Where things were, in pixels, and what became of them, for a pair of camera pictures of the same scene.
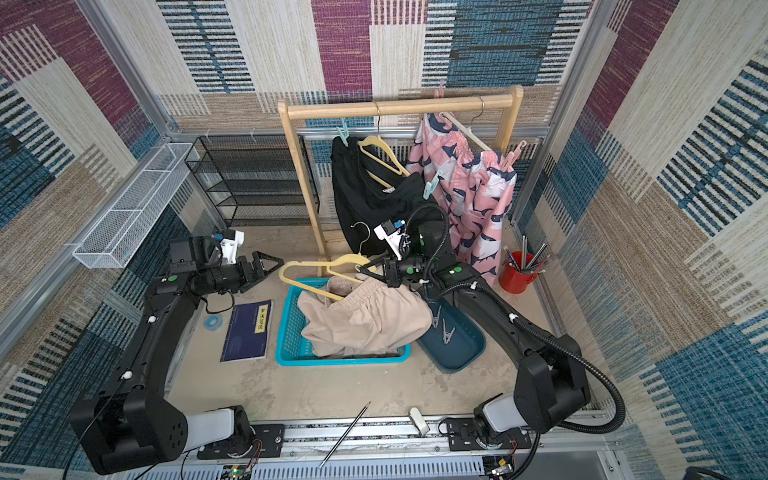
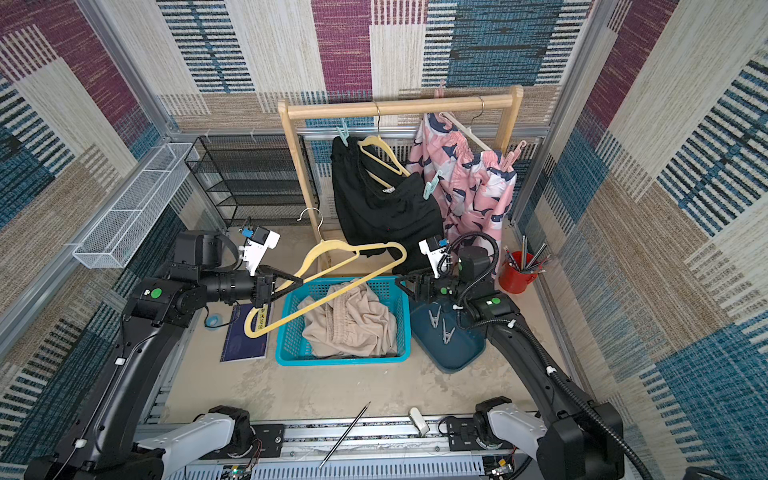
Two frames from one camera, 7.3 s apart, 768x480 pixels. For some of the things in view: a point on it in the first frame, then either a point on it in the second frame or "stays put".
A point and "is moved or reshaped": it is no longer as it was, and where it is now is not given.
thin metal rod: (344, 434) stays put
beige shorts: (371, 318) is moved or reshaped
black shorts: (368, 192) stays put
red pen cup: (518, 271) stays put
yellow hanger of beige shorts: (353, 259) is moved or reshaped
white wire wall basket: (116, 240) stays put
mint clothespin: (430, 187) stays put
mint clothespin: (344, 136) stays put
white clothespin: (446, 335) stays put
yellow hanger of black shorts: (379, 139) stays put
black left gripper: (249, 279) -> (264, 285)
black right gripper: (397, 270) -> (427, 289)
